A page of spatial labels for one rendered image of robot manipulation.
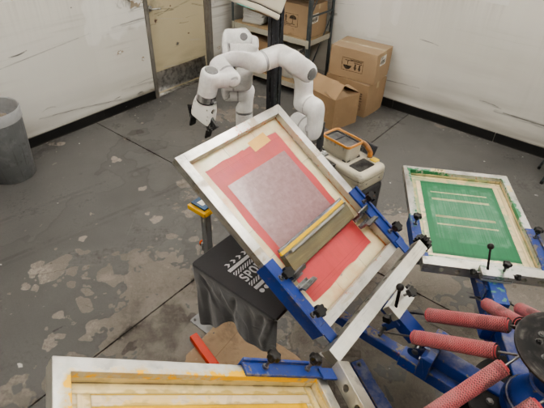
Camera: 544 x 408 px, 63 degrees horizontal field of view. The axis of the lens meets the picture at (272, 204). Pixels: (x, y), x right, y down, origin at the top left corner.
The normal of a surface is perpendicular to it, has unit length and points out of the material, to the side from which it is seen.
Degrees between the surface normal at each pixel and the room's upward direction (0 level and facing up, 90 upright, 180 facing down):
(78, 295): 0
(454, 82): 90
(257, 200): 32
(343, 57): 89
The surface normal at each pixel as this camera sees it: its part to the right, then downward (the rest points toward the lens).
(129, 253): 0.03, -0.79
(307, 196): 0.44, -0.46
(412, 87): -0.62, 0.46
